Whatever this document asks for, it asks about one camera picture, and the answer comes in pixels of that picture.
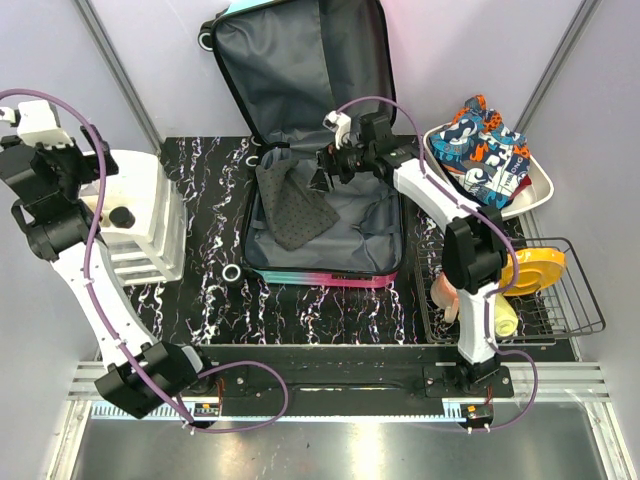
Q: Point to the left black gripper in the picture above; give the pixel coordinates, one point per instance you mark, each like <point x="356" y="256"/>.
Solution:
<point x="86" y="161"/>

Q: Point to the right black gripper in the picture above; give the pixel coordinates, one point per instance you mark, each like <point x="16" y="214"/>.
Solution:
<point x="333" y="158"/>

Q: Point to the grey polka dot garment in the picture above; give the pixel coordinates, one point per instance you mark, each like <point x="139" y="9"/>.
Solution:
<point x="294" y="213"/>

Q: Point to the small black jar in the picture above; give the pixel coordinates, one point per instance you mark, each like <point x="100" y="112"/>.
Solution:
<point x="121" y="217"/>

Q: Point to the white drawer organizer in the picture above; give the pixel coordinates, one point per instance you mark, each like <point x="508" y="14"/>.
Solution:
<point x="153" y="250"/>

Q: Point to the pink and teal kids suitcase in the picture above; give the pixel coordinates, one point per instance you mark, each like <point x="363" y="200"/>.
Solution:
<point x="287" y="64"/>

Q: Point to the colourful patterned cloth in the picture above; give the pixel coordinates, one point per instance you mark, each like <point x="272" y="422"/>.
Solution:
<point x="485" y="159"/>

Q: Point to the bright red garment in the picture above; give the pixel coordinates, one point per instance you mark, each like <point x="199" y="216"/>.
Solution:
<point x="526" y="181"/>

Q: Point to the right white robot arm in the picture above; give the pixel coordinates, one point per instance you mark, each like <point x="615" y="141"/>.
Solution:
<point x="475" y="247"/>

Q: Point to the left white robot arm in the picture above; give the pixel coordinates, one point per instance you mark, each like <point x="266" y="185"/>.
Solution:
<point x="62" y="227"/>

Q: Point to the black marble pattern mat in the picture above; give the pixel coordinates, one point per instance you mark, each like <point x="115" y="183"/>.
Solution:
<point x="214" y="177"/>

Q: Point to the pink cup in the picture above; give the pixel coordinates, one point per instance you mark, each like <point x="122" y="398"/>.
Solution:
<point x="444" y="296"/>

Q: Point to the white plastic tray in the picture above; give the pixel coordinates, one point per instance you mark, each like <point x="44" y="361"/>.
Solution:
<point x="536" y="193"/>

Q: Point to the orange-yellow plate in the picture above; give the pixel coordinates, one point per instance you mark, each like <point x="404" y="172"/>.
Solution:
<point x="538" y="268"/>

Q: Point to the yellow-green mug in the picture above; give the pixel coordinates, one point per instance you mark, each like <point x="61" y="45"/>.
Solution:
<point x="505" y="318"/>

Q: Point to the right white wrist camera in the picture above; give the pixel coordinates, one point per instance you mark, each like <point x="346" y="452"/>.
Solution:
<point x="340" y="125"/>

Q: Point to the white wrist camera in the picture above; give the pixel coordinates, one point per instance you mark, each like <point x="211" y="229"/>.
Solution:
<point x="340" y="125"/>
<point x="37" y="124"/>

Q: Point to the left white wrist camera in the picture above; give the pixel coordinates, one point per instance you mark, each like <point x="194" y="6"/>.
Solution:
<point x="37" y="124"/>

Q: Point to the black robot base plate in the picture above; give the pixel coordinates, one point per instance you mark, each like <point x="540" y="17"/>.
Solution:
<point x="424" y="371"/>

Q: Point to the black wire dish rack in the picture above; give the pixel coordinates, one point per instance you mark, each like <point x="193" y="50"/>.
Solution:
<point x="567" y="309"/>

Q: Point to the aluminium rail frame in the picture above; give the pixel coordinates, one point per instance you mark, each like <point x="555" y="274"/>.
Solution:
<point x="555" y="383"/>

